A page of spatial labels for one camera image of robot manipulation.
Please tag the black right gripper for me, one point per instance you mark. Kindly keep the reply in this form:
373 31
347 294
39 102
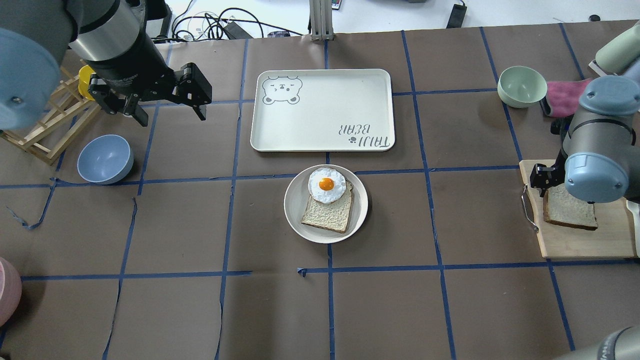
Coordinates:
549 176

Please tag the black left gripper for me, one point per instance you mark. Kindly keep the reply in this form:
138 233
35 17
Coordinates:
131 66

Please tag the white bread slice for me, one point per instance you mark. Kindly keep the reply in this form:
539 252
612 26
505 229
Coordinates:
559 207

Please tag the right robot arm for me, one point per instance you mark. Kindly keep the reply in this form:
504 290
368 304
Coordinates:
598 161

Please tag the bread slice on plate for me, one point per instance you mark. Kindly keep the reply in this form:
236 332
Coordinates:
330 216

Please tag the cream round plate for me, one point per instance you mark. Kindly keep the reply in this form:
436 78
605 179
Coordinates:
296 196

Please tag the pink cloth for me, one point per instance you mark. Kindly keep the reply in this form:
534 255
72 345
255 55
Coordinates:
562 97

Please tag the blue bowl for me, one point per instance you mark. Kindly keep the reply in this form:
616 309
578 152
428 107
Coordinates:
105 160

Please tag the yellow cup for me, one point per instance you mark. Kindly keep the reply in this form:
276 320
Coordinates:
84 76

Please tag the green bowl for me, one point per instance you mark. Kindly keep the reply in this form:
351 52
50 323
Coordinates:
521 87

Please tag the wooden cutting board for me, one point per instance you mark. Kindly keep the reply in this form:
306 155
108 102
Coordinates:
614 237

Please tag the wooden rack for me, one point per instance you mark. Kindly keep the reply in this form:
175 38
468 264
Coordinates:
65 104

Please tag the cream bear tray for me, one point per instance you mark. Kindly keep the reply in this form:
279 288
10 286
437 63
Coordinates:
323 110

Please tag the green cup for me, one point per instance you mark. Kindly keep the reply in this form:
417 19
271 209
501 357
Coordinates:
618 54

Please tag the fried egg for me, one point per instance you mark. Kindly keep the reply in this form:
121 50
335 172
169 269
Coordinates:
326 185

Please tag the pink bowl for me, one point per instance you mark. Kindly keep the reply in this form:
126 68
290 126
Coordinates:
10 290

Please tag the aluminium frame post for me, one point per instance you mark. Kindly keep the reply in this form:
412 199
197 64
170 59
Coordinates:
321 20

